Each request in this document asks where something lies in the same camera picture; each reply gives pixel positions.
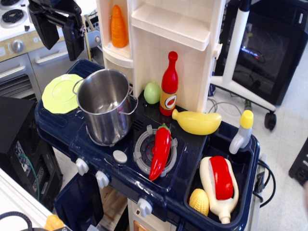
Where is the navy toy kitchen counter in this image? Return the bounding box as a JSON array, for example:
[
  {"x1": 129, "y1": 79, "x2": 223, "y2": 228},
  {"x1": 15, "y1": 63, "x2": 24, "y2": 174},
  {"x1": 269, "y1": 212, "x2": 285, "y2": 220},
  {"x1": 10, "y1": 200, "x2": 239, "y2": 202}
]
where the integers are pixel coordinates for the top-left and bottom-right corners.
[{"x1": 34, "y1": 58, "x2": 261, "y2": 231}]

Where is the black power cable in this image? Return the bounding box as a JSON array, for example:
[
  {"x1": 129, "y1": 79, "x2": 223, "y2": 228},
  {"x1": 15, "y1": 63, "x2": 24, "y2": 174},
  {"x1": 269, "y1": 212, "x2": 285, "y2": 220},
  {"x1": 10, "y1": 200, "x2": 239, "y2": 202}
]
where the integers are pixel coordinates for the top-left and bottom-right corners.
[{"x1": 252, "y1": 160, "x2": 277, "y2": 208}]

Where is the red toy ketchup bottle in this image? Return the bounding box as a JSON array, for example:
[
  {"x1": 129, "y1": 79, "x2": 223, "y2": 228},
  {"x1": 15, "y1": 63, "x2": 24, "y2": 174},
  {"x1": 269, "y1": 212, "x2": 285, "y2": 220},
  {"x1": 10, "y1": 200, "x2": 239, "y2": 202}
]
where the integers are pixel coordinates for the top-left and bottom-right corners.
[{"x1": 159, "y1": 51, "x2": 179, "y2": 116}]

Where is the green toy lime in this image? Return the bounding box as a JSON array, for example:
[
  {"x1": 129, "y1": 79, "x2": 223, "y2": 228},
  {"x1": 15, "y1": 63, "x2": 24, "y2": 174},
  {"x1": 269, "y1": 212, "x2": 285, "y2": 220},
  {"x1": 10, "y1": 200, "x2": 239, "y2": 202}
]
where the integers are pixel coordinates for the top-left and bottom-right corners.
[{"x1": 144, "y1": 82, "x2": 161, "y2": 104}]

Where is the red toy chili pepper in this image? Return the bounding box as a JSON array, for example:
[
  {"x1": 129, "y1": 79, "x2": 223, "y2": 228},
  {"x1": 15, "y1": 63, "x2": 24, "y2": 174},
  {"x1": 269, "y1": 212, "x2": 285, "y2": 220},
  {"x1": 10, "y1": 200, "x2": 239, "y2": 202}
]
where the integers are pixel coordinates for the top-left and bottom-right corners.
[{"x1": 149, "y1": 123, "x2": 171, "y2": 181}]

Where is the grey round stove button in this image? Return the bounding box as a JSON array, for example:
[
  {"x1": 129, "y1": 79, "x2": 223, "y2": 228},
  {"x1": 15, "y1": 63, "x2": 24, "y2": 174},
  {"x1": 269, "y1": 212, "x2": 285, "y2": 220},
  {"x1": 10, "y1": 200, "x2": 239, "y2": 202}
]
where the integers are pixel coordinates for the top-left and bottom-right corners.
[{"x1": 113, "y1": 150, "x2": 128, "y2": 164}]

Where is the black monitor screen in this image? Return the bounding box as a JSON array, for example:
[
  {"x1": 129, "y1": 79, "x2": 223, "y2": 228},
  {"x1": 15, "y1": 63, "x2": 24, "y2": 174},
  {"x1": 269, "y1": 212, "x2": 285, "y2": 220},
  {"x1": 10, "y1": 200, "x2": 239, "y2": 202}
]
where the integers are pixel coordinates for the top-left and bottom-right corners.
[{"x1": 215, "y1": 0, "x2": 308, "y2": 106}]

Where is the grey right stove knob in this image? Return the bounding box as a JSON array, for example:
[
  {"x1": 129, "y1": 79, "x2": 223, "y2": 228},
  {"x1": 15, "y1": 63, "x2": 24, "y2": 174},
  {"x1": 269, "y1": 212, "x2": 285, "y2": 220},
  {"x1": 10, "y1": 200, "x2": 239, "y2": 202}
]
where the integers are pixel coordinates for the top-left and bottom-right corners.
[{"x1": 137, "y1": 198, "x2": 153, "y2": 218}]

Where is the white monitor stand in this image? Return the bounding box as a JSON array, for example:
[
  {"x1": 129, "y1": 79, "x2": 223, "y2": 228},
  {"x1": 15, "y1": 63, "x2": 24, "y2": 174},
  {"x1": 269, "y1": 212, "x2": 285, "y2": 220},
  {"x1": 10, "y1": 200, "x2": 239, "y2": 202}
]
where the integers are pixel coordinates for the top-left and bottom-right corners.
[{"x1": 210, "y1": 0, "x2": 277, "y2": 131}]

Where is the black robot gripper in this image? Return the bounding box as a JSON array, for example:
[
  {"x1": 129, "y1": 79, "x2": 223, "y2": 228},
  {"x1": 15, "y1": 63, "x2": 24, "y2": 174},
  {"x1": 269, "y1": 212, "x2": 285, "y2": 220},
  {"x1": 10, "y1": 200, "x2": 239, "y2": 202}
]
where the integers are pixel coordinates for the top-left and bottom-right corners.
[{"x1": 28, "y1": 0, "x2": 84, "y2": 61}]

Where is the light green plastic plate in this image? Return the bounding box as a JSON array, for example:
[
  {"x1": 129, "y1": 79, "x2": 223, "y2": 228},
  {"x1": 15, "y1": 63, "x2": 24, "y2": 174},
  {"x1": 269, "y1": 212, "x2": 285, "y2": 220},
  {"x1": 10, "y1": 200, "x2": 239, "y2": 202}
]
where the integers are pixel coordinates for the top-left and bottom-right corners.
[{"x1": 41, "y1": 74, "x2": 83, "y2": 114}]

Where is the grey left stove knob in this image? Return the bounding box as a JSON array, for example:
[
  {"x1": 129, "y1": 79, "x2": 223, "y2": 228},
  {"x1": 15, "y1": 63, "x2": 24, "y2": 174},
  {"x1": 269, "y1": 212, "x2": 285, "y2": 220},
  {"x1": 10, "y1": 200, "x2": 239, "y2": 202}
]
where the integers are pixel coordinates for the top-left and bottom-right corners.
[{"x1": 76, "y1": 158, "x2": 89, "y2": 176}]

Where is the grey stove knob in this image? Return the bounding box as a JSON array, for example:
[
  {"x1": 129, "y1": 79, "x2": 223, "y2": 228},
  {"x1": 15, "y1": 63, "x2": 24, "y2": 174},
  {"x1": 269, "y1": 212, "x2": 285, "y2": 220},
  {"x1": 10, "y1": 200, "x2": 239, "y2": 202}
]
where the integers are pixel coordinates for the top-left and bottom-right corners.
[
  {"x1": 76, "y1": 158, "x2": 89, "y2": 176},
  {"x1": 137, "y1": 198, "x2": 153, "y2": 218},
  {"x1": 95, "y1": 171, "x2": 110, "y2": 189}
]

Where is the black computer case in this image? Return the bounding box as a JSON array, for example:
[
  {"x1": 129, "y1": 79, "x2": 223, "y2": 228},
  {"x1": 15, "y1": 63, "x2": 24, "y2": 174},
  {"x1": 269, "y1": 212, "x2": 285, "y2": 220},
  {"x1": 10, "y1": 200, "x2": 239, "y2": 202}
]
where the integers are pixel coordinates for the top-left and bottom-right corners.
[{"x1": 0, "y1": 97, "x2": 63, "y2": 211}]

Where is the grey middle stove knob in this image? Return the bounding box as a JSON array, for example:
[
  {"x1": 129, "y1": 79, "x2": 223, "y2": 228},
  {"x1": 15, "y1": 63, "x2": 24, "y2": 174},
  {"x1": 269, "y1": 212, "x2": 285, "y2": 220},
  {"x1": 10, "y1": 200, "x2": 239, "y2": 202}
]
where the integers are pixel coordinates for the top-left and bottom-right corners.
[{"x1": 95, "y1": 171, "x2": 110, "y2": 189}]

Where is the yellow toy corn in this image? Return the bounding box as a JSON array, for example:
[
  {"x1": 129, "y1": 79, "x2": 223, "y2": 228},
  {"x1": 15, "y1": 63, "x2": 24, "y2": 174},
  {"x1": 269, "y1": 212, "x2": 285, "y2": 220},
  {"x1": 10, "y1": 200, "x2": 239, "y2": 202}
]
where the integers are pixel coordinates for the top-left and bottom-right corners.
[{"x1": 189, "y1": 189, "x2": 209, "y2": 216}]

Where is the white toy stove background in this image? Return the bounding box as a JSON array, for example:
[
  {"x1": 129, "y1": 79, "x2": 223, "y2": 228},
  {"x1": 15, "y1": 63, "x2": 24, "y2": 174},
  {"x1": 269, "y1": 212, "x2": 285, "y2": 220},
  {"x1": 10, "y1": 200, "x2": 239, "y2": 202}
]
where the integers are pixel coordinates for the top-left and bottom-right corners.
[{"x1": 0, "y1": 0, "x2": 71, "y2": 100}]

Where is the orange toy carrot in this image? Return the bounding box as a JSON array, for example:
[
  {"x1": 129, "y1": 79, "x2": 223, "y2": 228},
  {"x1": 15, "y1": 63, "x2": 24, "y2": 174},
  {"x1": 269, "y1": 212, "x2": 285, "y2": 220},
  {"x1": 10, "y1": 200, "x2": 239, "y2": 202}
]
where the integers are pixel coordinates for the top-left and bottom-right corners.
[{"x1": 111, "y1": 5, "x2": 128, "y2": 48}]

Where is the yellow toy banana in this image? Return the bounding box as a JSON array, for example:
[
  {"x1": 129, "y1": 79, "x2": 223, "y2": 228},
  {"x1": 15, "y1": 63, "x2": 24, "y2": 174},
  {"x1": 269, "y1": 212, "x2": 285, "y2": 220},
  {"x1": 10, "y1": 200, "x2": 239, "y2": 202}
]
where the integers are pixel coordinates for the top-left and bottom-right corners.
[{"x1": 172, "y1": 109, "x2": 222, "y2": 135}]

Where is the cream toy mayonnaise bottle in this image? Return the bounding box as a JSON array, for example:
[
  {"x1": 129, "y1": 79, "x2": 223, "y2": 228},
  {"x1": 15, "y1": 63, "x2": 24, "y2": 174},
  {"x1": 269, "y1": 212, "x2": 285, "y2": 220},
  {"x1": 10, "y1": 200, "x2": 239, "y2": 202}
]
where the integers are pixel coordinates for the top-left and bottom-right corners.
[{"x1": 199, "y1": 157, "x2": 239, "y2": 224}]

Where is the cream toy kitchen shelf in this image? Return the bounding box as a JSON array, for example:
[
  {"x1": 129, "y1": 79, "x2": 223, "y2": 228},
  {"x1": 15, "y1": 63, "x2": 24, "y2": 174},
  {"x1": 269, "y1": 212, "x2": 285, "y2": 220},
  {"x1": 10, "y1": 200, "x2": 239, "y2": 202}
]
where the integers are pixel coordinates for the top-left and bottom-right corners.
[{"x1": 97, "y1": 0, "x2": 225, "y2": 113}]

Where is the stainless steel pot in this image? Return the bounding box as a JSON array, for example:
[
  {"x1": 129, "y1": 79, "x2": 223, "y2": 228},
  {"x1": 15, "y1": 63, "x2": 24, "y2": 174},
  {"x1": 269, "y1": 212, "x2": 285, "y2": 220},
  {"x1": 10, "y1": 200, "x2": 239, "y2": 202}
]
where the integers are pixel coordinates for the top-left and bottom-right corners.
[{"x1": 73, "y1": 69, "x2": 139, "y2": 146}]

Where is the grey toy stove burner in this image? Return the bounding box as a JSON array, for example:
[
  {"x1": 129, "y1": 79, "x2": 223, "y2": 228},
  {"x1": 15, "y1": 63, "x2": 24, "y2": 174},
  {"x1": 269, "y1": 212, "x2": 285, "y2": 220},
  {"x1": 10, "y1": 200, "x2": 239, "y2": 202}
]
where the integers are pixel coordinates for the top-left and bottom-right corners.
[{"x1": 133, "y1": 125, "x2": 178, "y2": 177}]

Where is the yellow toy foreground object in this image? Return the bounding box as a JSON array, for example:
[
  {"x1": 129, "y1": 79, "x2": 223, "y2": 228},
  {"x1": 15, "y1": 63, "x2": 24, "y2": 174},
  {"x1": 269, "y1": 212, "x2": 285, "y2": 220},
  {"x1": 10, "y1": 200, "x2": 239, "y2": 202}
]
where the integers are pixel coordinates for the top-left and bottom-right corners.
[{"x1": 44, "y1": 215, "x2": 64, "y2": 231}]

